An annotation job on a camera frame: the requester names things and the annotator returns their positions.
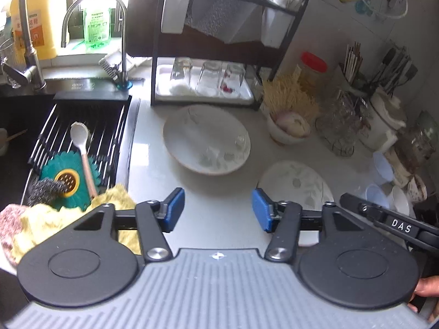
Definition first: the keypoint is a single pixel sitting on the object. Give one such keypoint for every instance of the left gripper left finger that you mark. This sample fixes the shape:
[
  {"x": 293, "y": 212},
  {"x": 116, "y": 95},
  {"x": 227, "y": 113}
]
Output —
[{"x": 152, "y": 219}]

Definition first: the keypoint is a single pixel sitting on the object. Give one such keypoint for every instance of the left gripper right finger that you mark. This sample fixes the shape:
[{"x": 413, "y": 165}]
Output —
[{"x": 284, "y": 220}]

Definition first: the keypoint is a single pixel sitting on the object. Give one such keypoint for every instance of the white ceramic bowl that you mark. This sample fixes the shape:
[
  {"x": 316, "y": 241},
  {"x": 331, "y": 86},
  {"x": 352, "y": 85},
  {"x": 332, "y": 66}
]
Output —
[{"x": 398, "y": 201}]

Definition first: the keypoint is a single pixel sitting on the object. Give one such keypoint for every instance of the light blue plastic bowl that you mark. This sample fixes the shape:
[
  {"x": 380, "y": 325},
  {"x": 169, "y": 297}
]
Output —
[{"x": 381, "y": 170}]

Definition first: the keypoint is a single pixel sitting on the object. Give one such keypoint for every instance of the right hand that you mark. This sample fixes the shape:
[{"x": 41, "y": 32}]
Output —
[{"x": 428, "y": 288}]

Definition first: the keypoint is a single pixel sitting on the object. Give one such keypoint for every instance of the patterned small bowl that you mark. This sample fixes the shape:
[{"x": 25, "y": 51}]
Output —
[{"x": 416, "y": 190}]

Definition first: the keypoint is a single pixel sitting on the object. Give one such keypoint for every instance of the glass kettle on base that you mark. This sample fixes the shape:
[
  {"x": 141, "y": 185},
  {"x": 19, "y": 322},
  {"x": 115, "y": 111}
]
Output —
[{"x": 417, "y": 144}]

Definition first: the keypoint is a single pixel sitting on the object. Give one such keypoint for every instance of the ceramic bowl with garlic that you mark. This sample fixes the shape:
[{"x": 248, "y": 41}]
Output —
[{"x": 279, "y": 136}]

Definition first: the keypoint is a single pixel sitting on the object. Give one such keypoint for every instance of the leaf pattern plate brown rim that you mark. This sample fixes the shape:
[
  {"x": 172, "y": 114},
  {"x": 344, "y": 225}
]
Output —
[{"x": 207, "y": 140}]

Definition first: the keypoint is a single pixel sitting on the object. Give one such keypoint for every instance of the garlic bulb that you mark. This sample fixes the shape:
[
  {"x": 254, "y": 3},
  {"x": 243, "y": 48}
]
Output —
[{"x": 293, "y": 124}]

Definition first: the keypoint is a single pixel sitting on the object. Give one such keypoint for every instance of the green sunflower sink strainer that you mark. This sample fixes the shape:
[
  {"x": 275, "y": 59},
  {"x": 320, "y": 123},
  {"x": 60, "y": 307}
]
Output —
[{"x": 67, "y": 167}]

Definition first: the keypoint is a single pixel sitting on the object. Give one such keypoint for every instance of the steel wool scrubber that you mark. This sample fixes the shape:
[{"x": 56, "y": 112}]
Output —
[{"x": 46, "y": 191}]

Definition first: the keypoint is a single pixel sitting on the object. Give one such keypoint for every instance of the black sink drying rack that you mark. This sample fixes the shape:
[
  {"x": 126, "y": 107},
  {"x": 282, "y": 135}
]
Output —
[{"x": 110, "y": 131}]

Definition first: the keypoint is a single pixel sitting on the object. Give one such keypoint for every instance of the yellow dish cloth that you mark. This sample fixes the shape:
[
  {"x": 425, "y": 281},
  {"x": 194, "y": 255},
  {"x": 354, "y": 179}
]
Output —
[{"x": 41, "y": 221}]

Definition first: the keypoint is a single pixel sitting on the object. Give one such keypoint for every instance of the white electric cooker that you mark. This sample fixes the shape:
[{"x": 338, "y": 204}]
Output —
[{"x": 383, "y": 118}]

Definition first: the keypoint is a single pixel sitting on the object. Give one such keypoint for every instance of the white drip tray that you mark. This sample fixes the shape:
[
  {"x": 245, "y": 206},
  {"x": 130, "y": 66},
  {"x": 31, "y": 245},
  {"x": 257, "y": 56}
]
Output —
[{"x": 166, "y": 91}]

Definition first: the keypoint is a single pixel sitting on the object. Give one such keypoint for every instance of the chrome curved faucet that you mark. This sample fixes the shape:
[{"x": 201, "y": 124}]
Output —
[{"x": 120, "y": 15}]

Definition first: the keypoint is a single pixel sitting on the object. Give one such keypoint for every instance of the pink dish cloth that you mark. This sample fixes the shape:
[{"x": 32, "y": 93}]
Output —
[{"x": 10, "y": 226}]

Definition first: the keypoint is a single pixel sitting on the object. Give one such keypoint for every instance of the upturned drinking glass middle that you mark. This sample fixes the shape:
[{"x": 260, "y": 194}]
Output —
[{"x": 209, "y": 79}]

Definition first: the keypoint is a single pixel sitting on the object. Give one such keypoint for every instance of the upturned drinking glass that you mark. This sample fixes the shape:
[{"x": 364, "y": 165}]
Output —
[
  {"x": 232, "y": 79},
  {"x": 209, "y": 79},
  {"x": 181, "y": 71}
]

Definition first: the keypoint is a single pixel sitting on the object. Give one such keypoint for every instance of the red lid plastic jar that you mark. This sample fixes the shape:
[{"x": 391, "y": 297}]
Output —
[{"x": 313, "y": 70}]

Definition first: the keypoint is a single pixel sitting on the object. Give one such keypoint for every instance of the upturned drinking glass right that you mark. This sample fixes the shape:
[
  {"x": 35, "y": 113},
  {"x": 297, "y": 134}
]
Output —
[{"x": 232, "y": 79}]

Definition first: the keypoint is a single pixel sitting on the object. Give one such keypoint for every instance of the upturned drinking glass left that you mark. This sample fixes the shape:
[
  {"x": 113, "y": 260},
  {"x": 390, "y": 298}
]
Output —
[{"x": 181, "y": 71}]

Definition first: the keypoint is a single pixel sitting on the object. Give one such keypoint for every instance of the chopstick holder with chopsticks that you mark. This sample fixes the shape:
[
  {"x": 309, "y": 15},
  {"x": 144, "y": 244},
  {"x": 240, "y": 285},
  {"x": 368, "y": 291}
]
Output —
[{"x": 352, "y": 62}]

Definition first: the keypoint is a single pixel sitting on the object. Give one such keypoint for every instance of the dish brush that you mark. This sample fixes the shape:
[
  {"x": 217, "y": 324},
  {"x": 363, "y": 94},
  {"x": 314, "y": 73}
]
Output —
[{"x": 111, "y": 64}]

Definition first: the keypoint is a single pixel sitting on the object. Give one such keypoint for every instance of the utensil holder with utensils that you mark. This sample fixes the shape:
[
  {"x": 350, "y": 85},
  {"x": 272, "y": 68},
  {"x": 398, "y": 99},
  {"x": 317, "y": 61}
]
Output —
[{"x": 397, "y": 69}]

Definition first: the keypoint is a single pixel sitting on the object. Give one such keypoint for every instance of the dark metal dish rack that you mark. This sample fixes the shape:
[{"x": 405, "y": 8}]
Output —
[{"x": 254, "y": 33}]

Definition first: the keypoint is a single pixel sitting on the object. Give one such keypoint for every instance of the green dish soap bottle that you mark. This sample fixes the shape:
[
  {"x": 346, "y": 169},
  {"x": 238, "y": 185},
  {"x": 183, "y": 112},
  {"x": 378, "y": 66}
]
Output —
[{"x": 96, "y": 24}]

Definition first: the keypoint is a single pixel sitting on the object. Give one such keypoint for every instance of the dark wooden cutting board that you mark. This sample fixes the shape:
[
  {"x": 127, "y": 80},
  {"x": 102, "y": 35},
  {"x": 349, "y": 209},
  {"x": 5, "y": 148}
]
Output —
[{"x": 140, "y": 24}]

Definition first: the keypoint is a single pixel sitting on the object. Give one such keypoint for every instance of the yellow detergent jug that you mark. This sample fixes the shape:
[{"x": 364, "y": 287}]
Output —
[{"x": 45, "y": 19}]

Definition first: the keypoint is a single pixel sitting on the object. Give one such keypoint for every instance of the wire glass rack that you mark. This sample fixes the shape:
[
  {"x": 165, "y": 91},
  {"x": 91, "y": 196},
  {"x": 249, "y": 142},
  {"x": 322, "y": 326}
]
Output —
[{"x": 339, "y": 125}]

